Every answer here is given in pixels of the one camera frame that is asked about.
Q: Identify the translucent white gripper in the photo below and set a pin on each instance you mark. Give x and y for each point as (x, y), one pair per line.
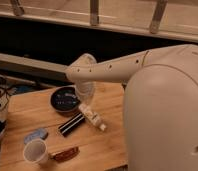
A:
(85, 91)

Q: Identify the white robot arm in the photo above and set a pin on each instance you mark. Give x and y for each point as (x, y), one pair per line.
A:
(160, 108)

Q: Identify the black ceramic bowl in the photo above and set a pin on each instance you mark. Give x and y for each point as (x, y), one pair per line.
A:
(64, 100)

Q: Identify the black rectangular box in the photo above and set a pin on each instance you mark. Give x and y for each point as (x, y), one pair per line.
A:
(73, 123)

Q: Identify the blue sponge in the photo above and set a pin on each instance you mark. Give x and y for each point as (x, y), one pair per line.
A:
(38, 133)

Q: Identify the brown snack bar wrapper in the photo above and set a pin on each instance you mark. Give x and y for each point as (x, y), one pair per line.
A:
(66, 154)

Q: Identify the wooden table board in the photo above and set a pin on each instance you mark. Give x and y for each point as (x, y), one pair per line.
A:
(99, 150)

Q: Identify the white paper cup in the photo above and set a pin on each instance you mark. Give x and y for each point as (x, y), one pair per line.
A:
(36, 152)

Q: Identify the middle metal railing post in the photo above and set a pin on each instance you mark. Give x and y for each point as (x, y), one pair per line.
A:
(94, 12)

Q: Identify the metal railing post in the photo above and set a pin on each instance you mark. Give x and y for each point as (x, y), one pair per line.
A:
(157, 16)
(94, 12)
(17, 8)

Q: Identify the left metal railing post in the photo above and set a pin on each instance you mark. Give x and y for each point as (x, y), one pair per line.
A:
(17, 8)

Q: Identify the right metal railing post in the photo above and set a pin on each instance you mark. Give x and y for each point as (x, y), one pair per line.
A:
(157, 16)

